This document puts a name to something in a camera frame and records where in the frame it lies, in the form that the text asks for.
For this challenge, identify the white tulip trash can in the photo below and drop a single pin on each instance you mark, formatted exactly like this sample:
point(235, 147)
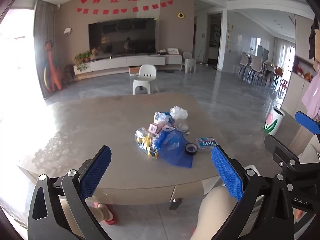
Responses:
point(273, 121)

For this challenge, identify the large black television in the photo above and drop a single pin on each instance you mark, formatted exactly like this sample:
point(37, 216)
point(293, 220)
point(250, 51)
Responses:
point(129, 36)

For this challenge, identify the potted green plant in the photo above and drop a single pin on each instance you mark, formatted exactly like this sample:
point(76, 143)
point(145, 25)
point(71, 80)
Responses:
point(81, 60)

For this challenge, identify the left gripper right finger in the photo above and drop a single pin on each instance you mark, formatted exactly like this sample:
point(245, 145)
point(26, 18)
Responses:
point(275, 217)

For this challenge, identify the blue white snack bag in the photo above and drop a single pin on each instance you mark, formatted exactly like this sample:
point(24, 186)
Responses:
point(164, 121)

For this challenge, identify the clear blue-label plastic box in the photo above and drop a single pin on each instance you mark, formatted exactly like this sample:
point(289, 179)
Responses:
point(206, 143)

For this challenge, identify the white tv cabinet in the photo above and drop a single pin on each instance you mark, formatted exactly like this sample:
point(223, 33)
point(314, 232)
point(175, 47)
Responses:
point(124, 63)

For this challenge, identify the person's bare leg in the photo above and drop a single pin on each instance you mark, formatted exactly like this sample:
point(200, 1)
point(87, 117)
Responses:
point(214, 210)

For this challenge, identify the crumpled clear plastic bag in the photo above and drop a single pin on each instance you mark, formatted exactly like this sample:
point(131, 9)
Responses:
point(178, 113)

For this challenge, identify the stacked white stools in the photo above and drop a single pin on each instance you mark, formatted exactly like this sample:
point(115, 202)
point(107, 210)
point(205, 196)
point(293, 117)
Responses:
point(188, 63)

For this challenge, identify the dark tape roll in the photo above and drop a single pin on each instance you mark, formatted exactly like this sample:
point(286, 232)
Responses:
point(191, 149)

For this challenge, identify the blue plastic bag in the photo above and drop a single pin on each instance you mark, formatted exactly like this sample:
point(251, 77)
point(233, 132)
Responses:
point(171, 148)

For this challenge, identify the yellow sunflower wall decoration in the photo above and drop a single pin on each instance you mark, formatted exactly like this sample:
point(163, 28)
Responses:
point(181, 15)

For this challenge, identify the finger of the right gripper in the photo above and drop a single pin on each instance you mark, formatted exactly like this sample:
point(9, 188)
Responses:
point(292, 167)
point(307, 122)

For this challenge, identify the dining table with chairs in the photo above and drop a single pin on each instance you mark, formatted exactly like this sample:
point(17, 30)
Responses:
point(255, 70)

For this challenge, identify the white plastic chair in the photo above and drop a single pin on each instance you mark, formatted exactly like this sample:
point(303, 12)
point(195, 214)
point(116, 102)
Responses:
point(146, 77)

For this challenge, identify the yellow snack wrapper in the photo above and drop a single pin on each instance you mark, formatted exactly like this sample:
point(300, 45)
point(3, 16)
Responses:
point(146, 142)

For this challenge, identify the pink cardboard box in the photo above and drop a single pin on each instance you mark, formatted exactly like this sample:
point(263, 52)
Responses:
point(154, 129)

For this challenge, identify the round cartoon bear case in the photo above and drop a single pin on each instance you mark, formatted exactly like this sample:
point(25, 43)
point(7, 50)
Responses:
point(183, 128)

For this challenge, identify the hanging pink purple clothes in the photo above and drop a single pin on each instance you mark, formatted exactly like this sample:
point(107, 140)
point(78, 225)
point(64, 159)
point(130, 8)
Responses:
point(311, 99)

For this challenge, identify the red slipper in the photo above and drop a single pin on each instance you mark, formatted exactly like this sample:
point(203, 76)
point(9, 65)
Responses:
point(103, 213)

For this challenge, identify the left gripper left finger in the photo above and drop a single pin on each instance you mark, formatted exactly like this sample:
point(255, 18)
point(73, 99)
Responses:
point(47, 219)

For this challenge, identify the orange dinosaur toy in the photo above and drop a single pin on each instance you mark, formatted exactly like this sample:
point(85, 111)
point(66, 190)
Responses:
point(55, 73)

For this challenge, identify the red paper wall banner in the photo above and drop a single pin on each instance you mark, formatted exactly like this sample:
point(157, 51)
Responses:
point(120, 7)

